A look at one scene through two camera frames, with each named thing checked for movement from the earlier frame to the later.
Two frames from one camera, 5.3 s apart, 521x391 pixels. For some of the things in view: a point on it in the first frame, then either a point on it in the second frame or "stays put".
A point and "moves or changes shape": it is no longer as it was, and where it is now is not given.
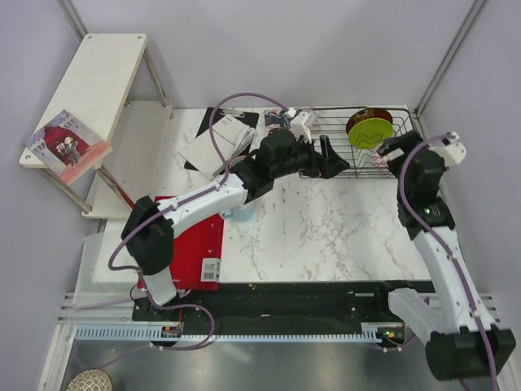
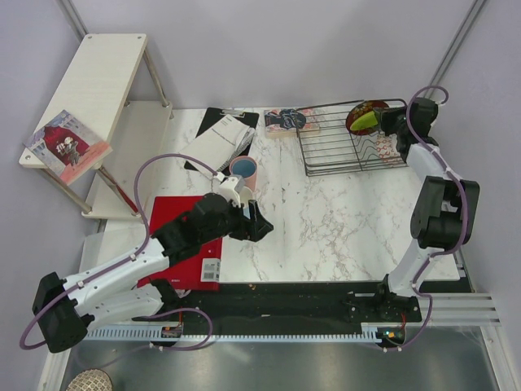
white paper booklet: (230, 136) stays put
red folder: (198, 255) stays put
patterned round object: (90, 379) stays put
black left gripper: (326, 166) → (254, 229)
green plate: (368, 133) moves or changes shape
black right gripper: (405, 142) → (384, 117)
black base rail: (286, 303) stays put
